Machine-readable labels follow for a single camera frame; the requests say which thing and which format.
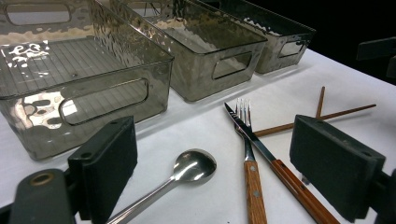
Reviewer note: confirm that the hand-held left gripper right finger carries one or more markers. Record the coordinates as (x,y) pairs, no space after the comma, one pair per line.
(336,165)

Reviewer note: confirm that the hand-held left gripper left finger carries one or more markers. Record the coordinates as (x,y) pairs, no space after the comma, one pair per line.
(104,165)

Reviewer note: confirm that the brown wooden chopstick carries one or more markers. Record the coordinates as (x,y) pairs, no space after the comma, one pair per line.
(320,99)
(342,112)

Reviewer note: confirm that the steel spoon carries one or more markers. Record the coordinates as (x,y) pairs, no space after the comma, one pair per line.
(193,166)

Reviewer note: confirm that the smoky clear plastic bin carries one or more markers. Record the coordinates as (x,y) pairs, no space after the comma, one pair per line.
(199,77)
(271,59)
(77,71)

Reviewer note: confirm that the white table mat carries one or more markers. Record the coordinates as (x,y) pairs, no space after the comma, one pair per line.
(202,130)

